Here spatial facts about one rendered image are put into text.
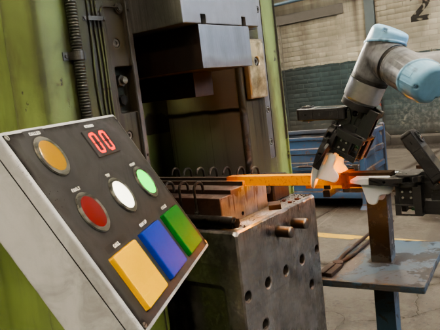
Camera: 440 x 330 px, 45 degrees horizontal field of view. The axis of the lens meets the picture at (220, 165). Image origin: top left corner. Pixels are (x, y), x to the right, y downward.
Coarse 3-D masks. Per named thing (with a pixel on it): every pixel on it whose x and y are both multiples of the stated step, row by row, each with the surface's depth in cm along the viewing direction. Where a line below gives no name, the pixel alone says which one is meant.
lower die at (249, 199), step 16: (176, 192) 134; (192, 192) 130; (208, 192) 128; (224, 192) 125; (240, 192) 127; (256, 192) 133; (192, 208) 125; (208, 208) 123; (224, 208) 122; (240, 208) 127; (256, 208) 132
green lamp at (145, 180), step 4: (140, 172) 85; (144, 172) 87; (140, 176) 84; (144, 176) 85; (148, 176) 87; (140, 180) 83; (144, 180) 84; (148, 180) 86; (144, 184) 84; (148, 184) 85; (152, 184) 86; (148, 188) 84; (152, 188) 85
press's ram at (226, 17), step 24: (144, 0) 116; (168, 0) 112; (192, 0) 114; (216, 0) 120; (240, 0) 128; (144, 24) 117; (168, 24) 113; (192, 24) 115; (216, 24) 121; (240, 24) 128
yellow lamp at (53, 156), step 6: (42, 144) 65; (48, 144) 66; (42, 150) 64; (48, 150) 65; (54, 150) 67; (48, 156) 64; (54, 156) 66; (60, 156) 67; (48, 162) 64; (54, 162) 65; (60, 162) 66; (60, 168) 65
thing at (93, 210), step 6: (84, 198) 66; (90, 198) 67; (84, 204) 65; (90, 204) 66; (96, 204) 67; (84, 210) 64; (90, 210) 65; (96, 210) 66; (102, 210) 68; (90, 216) 64; (96, 216) 65; (102, 216) 67; (96, 222) 65; (102, 222) 66
